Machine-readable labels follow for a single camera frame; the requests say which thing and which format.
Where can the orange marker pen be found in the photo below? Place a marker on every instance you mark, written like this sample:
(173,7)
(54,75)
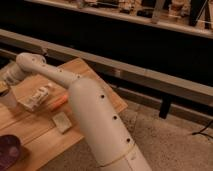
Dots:
(60,101)

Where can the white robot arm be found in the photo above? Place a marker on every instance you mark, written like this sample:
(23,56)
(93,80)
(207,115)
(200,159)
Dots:
(109,140)

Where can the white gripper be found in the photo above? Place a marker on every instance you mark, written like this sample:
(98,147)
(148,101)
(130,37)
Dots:
(14,75)

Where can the dark purple ceramic cup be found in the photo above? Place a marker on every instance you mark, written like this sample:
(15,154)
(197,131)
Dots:
(10,149)

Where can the cluttered background shelf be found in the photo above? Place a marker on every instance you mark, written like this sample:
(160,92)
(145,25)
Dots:
(176,17)

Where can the grey rectangular eraser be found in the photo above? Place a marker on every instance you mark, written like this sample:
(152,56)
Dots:
(62,122)

